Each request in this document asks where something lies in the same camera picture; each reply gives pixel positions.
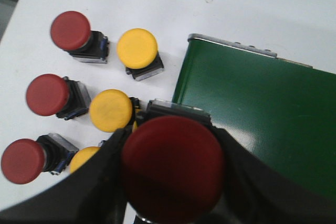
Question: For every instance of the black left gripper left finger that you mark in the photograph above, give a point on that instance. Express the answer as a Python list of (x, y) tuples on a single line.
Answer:
[(92, 194)]

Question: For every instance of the aluminium conveyor side rail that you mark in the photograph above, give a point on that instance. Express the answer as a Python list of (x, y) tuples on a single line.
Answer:
[(246, 48)]

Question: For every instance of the red mushroom button top left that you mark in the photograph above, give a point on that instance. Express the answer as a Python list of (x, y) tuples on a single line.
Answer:
[(71, 32)]

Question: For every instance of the yellow mushroom button bottom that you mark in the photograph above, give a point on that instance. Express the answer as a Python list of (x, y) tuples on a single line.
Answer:
[(83, 155)]

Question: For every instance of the red mushroom button middle left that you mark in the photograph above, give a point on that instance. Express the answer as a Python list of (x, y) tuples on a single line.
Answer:
[(49, 94)]

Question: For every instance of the yellow mushroom button middle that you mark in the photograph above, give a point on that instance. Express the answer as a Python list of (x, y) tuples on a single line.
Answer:
[(112, 109)]

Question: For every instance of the yellow mushroom push button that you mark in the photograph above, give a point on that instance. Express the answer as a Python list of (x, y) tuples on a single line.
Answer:
[(138, 50)]

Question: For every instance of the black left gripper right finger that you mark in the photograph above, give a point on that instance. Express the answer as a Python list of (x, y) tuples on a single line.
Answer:
[(255, 193)]

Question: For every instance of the red mushroom push button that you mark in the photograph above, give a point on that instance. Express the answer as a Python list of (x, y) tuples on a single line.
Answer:
[(172, 165)]

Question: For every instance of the green conveyor belt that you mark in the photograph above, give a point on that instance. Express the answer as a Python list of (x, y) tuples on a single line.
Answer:
[(281, 112)]

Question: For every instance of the red mushroom button bottom left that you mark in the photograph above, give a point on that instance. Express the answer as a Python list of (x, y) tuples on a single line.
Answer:
[(25, 159)]

